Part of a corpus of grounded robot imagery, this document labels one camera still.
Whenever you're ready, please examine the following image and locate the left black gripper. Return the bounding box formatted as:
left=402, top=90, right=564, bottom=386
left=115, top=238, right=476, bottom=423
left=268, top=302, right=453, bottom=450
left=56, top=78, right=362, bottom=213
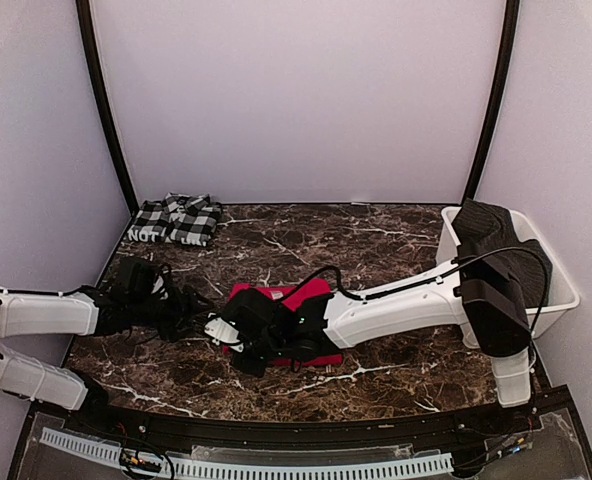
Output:
left=129, top=284, right=214, bottom=343

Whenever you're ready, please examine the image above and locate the red garment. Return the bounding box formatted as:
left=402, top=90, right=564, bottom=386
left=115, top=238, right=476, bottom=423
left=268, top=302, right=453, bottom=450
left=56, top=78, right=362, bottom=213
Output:
left=228, top=279, right=343, bottom=372

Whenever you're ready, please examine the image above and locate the black white checkered shirt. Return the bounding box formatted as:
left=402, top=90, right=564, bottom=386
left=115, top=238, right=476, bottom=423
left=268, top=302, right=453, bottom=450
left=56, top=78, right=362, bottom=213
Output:
left=127, top=193, right=223, bottom=247

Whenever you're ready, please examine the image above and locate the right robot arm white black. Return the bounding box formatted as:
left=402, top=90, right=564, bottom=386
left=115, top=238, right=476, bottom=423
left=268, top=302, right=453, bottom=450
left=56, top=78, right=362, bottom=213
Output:
left=208, top=242, right=552, bottom=434

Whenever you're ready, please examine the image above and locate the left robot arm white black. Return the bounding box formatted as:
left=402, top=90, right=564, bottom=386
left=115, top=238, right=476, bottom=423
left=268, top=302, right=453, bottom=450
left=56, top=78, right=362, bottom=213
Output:
left=0, top=274, right=213, bottom=436

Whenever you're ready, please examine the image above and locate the white plastic laundry bin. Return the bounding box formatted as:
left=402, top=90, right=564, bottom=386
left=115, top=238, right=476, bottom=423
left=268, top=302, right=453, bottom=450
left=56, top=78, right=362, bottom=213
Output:
left=435, top=206, right=580, bottom=338

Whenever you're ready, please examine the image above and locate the dark pinstriped button shirt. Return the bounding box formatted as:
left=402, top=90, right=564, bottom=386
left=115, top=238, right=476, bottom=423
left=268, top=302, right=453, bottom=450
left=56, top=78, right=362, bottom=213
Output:
left=452, top=200, right=553, bottom=308

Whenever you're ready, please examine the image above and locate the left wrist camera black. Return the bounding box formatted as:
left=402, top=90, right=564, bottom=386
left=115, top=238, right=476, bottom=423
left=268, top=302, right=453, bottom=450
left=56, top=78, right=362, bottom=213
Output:
left=109, top=257, right=167, bottom=304

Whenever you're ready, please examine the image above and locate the black front rail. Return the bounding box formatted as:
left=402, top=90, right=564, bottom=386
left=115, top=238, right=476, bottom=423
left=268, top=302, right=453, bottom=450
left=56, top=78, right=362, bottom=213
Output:
left=57, top=391, right=553, bottom=451

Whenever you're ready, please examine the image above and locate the white slotted cable duct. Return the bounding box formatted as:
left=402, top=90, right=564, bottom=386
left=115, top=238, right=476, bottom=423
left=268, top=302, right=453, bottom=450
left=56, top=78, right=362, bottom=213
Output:
left=39, top=428, right=454, bottom=479

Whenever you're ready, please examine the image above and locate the left black frame post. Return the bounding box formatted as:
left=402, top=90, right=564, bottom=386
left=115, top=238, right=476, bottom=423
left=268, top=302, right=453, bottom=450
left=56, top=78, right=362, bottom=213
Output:
left=74, top=0, right=139, bottom=214

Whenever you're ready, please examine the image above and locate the black frame post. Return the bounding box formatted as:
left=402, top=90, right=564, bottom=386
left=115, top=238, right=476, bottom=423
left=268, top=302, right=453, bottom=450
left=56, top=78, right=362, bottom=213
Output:
left=461, top=0, right=521, bottom=203
left=74, top=0, right=139, bottom=214

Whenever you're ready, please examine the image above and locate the right black frame post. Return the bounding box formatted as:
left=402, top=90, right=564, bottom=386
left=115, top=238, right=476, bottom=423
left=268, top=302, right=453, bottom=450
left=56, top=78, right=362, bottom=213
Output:
left=461, top=0, right=521, bottom=203

